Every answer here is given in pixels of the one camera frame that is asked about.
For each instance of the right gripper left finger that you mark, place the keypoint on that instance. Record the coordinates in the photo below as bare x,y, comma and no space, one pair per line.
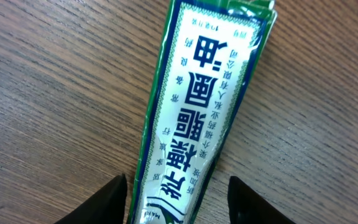
106,206

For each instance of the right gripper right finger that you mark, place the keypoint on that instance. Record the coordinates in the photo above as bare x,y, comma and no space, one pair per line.
246,206

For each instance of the green white gum pack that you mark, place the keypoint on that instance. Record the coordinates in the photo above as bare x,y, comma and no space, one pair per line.
207,58

